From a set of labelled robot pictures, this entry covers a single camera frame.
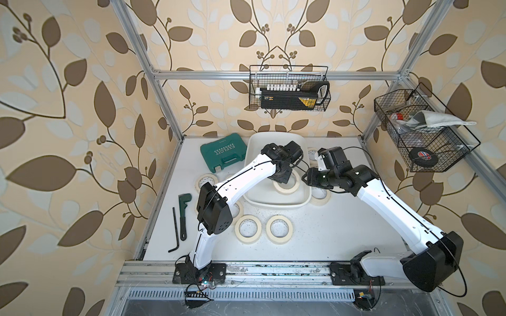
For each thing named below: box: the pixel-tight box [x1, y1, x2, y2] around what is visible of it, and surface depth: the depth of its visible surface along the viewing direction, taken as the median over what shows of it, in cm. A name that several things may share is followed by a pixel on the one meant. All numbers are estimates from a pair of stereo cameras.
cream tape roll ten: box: [310, 188, 332, 207], surface depth 93 cm
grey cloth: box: [403, 110, 478, 130], surface depth 63 cm
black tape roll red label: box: [409, 147, 439, 168], surface depth 73 cm
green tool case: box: [200, 132, 248, 174], surface depth 110 cm
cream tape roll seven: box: [234, 214, 262, 245], surface depth 84 cm
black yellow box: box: [260, 90, 319, 110], surface depth 86 cm
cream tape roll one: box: [266, 214, 294, 245], surface depth 84 cm
